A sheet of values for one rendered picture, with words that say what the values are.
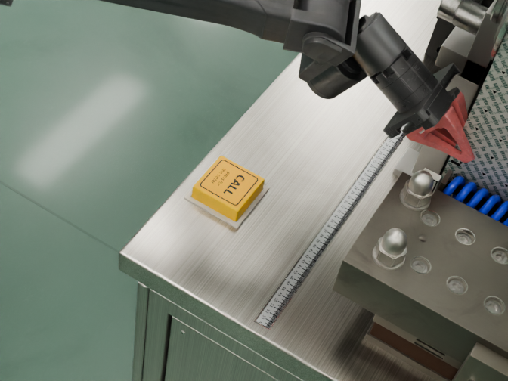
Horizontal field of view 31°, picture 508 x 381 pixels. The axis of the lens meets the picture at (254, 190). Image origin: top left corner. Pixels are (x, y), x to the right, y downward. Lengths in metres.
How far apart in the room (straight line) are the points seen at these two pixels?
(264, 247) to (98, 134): 1.38
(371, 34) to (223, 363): 0.46
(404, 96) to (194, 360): 0.45
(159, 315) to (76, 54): 1.60
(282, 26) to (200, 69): 1.69
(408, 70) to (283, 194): 0.27
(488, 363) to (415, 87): 0.31
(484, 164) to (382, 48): 0.19
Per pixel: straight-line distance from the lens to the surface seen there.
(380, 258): 0.99
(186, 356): 1.22
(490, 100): 1.03
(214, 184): 1.17
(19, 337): 2.11
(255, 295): 1.10
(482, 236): 1.07
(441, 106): 1.04
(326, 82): 1.08
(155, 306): 1.17
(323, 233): 1.17
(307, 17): 0.98
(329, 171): 1.24
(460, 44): 1.12
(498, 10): 1.00
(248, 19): 1.00
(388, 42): 1.03
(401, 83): 1.04
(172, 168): 2.40
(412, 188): 1.05
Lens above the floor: 1.82
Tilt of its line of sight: 50 degrees down
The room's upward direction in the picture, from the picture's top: 12 degrees clockwise
